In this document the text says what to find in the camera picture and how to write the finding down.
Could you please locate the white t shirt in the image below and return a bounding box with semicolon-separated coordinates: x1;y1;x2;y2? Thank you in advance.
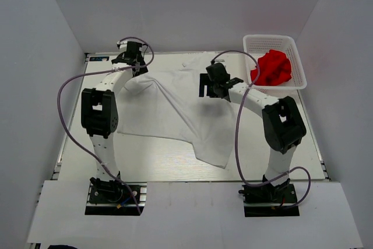
117;52;238;168

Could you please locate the red t shirt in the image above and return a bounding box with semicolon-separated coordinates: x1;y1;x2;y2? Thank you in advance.
255;50;292;86

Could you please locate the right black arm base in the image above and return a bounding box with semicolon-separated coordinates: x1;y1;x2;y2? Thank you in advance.
238;184;300;218

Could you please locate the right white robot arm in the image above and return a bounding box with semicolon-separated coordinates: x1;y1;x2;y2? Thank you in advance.
199;62;307;202

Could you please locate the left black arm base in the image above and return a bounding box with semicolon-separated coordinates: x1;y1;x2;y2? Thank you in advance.
85;177;147;216

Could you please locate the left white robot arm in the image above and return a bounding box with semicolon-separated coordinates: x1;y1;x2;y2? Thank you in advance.
81;40;148;183

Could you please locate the blue table label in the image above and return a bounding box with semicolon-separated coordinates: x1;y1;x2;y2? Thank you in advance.
89;56;110;62

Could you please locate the white plastic basket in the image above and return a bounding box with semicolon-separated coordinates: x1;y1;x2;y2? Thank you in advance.
243;34;307;98

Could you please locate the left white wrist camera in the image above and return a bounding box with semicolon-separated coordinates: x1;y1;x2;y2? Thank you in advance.
117;40;128;52

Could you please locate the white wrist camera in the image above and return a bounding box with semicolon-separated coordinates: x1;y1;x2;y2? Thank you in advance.
117;40;128;52
214;59;227;67

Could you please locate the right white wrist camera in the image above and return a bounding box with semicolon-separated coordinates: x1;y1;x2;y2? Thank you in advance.
214;59;227;67

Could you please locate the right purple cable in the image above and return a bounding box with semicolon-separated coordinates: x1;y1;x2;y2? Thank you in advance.
212;50;311;210

